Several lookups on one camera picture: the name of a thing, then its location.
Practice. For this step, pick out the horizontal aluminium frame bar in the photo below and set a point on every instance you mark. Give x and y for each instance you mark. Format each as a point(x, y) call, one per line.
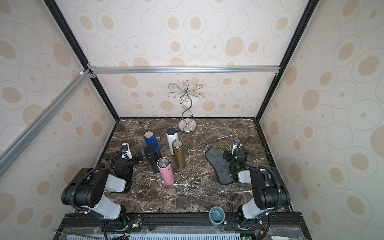
point(185, 70)

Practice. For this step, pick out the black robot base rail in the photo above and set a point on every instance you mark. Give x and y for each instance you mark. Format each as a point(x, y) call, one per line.
point(182, 226)

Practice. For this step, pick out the pink thermos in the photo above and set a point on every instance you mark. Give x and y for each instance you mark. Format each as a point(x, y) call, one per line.
point(165, 168)

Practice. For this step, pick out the left aluminium frame bar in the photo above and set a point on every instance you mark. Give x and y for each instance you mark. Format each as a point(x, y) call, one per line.
point(25, 138)

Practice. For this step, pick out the grey yellow cleaning cloth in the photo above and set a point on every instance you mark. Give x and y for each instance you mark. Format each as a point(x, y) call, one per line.
point(221, 163)

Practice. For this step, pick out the silver metal cup stand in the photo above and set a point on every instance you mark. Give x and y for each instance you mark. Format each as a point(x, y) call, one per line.
point(187, 123)

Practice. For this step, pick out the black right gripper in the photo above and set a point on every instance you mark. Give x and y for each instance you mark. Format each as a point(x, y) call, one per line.
point(229, 155)

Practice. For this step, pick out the blue thermos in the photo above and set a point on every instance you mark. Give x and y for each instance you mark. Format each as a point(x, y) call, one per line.
point(151, 139)

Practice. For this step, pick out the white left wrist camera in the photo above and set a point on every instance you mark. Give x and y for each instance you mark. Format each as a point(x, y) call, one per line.
point(126, 152)

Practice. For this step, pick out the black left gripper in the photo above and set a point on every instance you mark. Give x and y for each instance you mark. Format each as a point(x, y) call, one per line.
point(132, 160)

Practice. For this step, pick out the black thermos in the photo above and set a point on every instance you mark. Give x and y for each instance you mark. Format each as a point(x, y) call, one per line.
point(152, 156)

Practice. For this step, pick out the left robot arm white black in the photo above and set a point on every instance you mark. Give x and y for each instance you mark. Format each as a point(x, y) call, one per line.
point(86, 191)

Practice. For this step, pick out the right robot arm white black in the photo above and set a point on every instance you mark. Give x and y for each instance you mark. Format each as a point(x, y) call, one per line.
point(269, 191)

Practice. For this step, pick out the gold thermos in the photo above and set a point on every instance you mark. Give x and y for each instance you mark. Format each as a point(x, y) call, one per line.
point(179, 153)

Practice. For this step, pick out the teal ceramic mug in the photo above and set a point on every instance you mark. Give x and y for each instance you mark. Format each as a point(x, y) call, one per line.
point(216, 216)

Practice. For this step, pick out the white thermos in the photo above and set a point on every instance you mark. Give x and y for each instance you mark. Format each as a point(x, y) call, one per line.
point(172, 135)

